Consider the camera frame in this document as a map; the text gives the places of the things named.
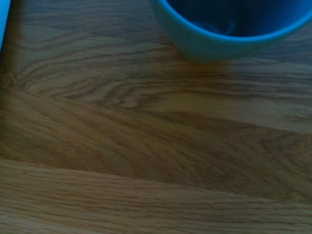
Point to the blue ceramic mug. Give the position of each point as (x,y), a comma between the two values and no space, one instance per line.
(219,46)

